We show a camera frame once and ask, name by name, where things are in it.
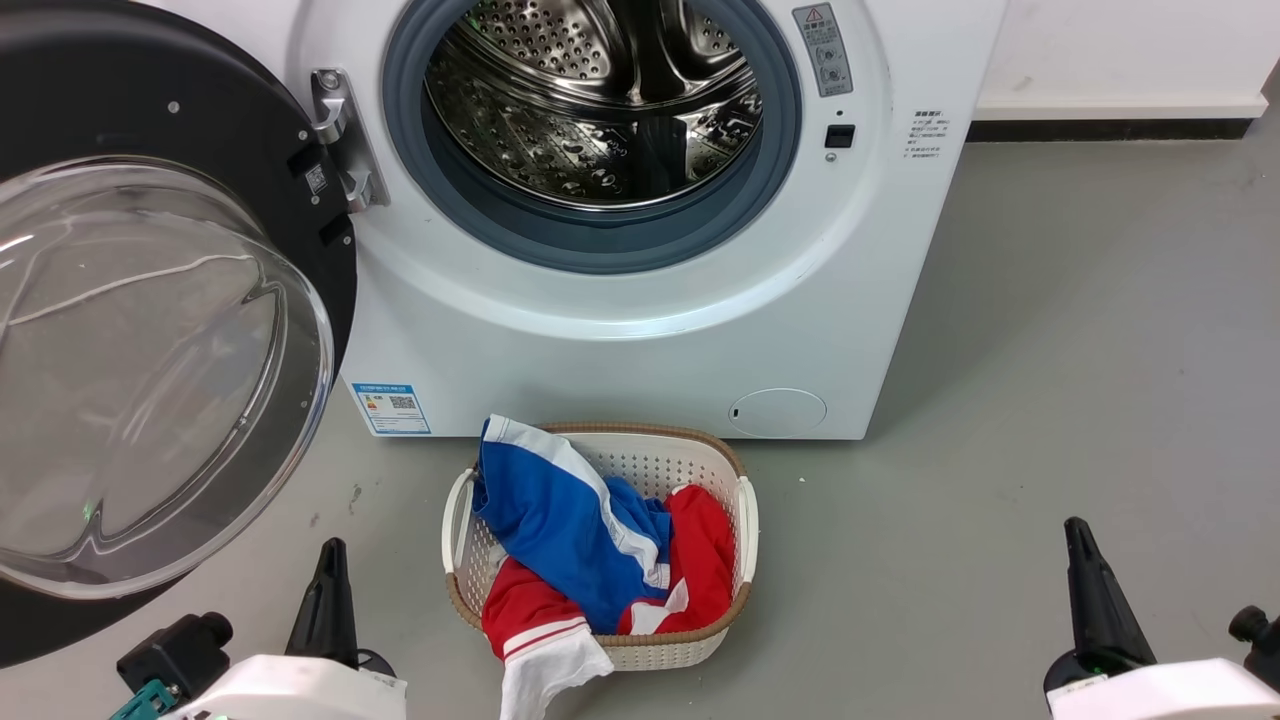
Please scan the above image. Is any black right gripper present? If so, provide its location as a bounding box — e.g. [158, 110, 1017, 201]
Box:
[1044, 516, 1158, 699]

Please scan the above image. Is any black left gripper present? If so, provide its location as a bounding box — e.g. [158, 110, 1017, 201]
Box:
[285, 538, 397, 680]

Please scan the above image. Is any black round washer door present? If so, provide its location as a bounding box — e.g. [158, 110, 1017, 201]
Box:
[0, 0, 359, 669]

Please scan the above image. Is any white front-load washing machine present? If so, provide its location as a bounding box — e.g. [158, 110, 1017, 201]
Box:
[140, 0, 1009, 441]

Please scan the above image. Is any grey metal door hinge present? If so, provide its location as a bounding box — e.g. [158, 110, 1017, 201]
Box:
[310, 68, 391, 214]

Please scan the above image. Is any black left connector box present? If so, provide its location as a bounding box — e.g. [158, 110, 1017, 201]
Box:
[117, 611, 234, 701]

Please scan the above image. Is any black right connector knob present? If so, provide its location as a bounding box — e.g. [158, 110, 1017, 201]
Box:
[1228, 604, 1280, 693]

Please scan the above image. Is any blue energy label sticker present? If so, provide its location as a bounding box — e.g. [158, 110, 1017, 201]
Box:
[350, 379, 432, 436]

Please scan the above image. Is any blue and white garment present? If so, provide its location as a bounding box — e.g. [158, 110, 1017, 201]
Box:
[472, 415, 673, 636]

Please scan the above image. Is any white plastic laundry basket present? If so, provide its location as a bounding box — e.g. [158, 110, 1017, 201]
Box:
[442, 421, 759, 671]

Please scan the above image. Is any round white filter cover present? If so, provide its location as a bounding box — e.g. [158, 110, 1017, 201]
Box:
[728, 388, 828, 438]

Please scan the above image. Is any red and white garment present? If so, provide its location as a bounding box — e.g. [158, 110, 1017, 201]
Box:
[481, 484, 736, 720]

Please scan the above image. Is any stainless steel washer drum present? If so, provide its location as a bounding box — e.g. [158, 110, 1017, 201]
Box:
[425, 0, 766, 213]

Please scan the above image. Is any grey warning sticker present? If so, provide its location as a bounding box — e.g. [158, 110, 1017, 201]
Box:
[793, 3, 854, 98]

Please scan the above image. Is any teal left cable plug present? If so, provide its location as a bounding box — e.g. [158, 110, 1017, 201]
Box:
[110, 679, 178, 720]

